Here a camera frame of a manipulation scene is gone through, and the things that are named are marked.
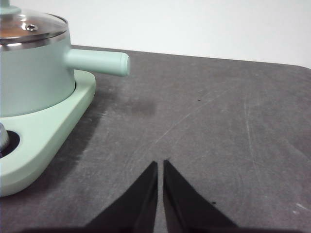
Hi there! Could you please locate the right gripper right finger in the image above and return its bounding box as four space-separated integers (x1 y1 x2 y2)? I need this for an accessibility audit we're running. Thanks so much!
163 159 243 233

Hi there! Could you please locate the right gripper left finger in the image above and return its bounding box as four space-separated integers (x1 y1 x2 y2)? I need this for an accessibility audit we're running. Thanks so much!
85 160 158 233

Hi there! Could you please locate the glass pot lid green knob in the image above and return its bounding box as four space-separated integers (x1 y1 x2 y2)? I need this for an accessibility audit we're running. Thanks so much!
0 0 69 46

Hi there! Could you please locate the brown potato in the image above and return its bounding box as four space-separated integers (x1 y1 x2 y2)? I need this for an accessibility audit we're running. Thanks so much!
0 28 19 38

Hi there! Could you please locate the green breakfast machine base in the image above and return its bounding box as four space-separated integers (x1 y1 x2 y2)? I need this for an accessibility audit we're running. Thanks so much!
0 70 97 197

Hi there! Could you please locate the silver control knob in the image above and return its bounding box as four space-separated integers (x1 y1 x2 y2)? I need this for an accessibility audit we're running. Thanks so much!
0 123 10 152

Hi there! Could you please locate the green pot with handle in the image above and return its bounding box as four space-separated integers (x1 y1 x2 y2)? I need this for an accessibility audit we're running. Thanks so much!
0 8 131 117

